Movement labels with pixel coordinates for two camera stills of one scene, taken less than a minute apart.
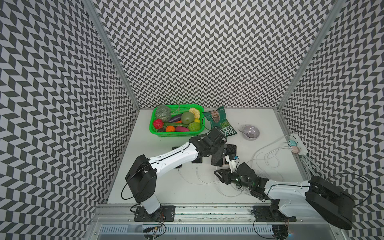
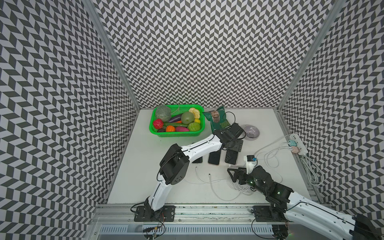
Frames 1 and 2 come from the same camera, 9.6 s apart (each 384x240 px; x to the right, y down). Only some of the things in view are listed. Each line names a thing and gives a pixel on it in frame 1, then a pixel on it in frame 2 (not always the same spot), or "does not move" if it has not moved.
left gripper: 219,143 to 238,145
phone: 198,160 does not move
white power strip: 295,137 does not move
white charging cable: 204,182 does not move
